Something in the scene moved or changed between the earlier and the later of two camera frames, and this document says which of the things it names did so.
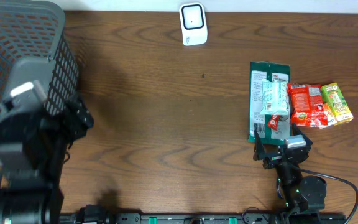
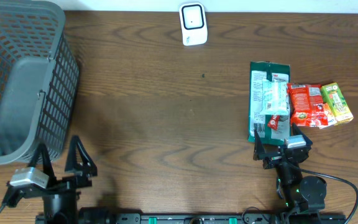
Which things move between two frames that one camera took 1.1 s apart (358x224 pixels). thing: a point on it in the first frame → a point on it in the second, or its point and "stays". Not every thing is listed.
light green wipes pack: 274,95 stays
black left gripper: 80,116 → 82,172
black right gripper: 259,151 stays
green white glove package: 268,70 stays
